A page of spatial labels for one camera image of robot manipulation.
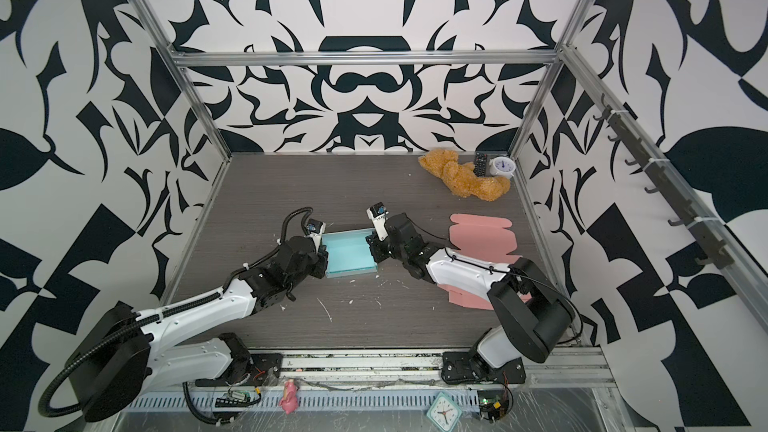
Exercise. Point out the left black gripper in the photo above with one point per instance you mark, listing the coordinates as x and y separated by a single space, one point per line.
321 260

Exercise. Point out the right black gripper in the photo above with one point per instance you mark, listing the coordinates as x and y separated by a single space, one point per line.
376 245

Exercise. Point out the light blue paper box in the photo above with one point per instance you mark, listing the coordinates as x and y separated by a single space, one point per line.
349 253

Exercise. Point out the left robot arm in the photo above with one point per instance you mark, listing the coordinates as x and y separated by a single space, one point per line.
128 352

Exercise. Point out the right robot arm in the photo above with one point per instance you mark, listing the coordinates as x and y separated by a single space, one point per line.
533 313

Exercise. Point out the pink paper box blank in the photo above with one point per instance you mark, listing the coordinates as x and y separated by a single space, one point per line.
485 238

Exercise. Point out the brown teddy bear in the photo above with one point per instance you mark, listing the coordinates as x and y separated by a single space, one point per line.
461 179

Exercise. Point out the black remote control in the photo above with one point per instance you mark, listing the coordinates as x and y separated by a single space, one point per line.
480 164

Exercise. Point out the white round alarm clock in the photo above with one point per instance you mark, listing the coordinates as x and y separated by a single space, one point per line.
502 166

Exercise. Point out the pink small toy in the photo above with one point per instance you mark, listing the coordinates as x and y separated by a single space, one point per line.
289 402

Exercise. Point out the green circuit board left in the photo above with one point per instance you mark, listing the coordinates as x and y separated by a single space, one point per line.
239 399

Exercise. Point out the teal square clock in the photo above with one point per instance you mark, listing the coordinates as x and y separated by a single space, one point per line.
444 412

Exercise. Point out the circuit board right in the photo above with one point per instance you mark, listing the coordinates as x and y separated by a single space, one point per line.
494 405

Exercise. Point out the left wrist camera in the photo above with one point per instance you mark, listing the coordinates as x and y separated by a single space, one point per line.
314 229

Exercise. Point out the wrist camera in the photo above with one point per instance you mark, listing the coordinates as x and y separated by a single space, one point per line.
378 215
314 229

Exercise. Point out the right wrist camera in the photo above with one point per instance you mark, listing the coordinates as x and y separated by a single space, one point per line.
378 215

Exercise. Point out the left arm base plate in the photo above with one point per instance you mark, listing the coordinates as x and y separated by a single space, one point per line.
258 370

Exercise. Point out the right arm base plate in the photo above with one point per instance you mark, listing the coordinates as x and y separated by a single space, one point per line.
462 367

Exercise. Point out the black coat hook rail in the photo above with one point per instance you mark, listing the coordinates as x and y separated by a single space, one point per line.
690 212

